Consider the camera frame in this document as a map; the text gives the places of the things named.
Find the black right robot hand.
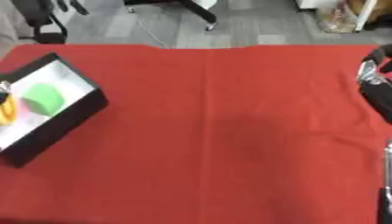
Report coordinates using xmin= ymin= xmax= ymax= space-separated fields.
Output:
xmin=355 ymin=44 xmax=392 ymax=125

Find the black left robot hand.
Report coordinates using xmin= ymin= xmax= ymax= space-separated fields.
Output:
xmin=0 ymin=80 xmax=12 ymax=105

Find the black box white inside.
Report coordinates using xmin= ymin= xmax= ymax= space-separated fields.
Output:
xmin=0 ymin=52 xmax=110 ymax=169

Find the yellow toy fruit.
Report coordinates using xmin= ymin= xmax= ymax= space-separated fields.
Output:
xmin=0 ymin=97 xmax=20 ymax=127

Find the green cylinder block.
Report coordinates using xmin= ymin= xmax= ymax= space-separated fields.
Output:
xmin=19 ymin=83 xmax=67 ymax=117

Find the black office chair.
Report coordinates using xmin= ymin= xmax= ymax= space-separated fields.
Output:
xmin=9 ymin=0 xmax=92 ymax=45

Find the clear plastic bag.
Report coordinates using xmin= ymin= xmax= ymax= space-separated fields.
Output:
xmin=313 ymin=4 xmax=359 ymax=34

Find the white post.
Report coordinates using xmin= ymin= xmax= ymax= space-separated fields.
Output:
xmin=353 ymin=0 xmax=380 ymax=33

